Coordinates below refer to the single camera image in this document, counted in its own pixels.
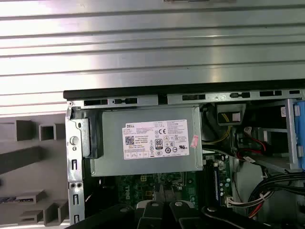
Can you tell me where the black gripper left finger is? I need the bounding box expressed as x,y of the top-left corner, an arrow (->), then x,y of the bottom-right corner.
69,185 -> 171,229

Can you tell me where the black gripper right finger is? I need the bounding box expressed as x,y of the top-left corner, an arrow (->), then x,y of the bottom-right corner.
165,185 -> 270,229

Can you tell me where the green motherboard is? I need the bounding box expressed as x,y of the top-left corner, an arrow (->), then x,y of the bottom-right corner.
114,152 -> 236,213

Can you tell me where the blue RAM stick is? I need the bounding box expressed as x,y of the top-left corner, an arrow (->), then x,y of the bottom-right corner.
213,163 -> 222,202

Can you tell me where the grey power supply unit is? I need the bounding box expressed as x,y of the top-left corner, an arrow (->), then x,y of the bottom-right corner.
82,106 -> 203,177

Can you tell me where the black PC case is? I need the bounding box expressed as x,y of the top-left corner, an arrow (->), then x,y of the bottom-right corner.
63,83 -> 305,229

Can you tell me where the grey parts rack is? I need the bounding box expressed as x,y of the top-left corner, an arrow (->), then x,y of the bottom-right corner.
0,114 -> 70,227

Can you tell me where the grey metal drive cage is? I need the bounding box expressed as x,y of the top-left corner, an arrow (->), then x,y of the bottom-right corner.
235,99 -> 305,175

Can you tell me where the RAM stick with white label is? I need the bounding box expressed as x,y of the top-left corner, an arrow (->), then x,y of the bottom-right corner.
0,196 -> 38,203

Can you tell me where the blue drive bay latch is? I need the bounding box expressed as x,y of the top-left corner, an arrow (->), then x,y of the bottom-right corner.
294,100 -> 305,169

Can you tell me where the black cable bundle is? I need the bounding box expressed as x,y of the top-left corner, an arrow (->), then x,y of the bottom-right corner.
246,171 -> 305,221

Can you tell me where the yellow wire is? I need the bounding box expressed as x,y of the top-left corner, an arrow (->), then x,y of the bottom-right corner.
202,112 -> 232,145

